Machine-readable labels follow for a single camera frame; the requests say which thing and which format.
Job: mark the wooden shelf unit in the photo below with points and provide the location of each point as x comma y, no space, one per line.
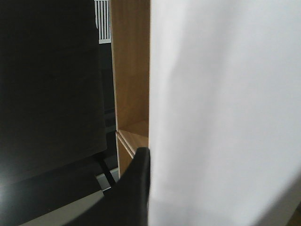
130,42

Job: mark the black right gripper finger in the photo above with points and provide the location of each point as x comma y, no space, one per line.
126,204

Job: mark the white ceiling air vent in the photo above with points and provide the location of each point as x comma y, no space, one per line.
102,21

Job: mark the white paper sheet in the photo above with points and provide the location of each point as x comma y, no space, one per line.
225,112

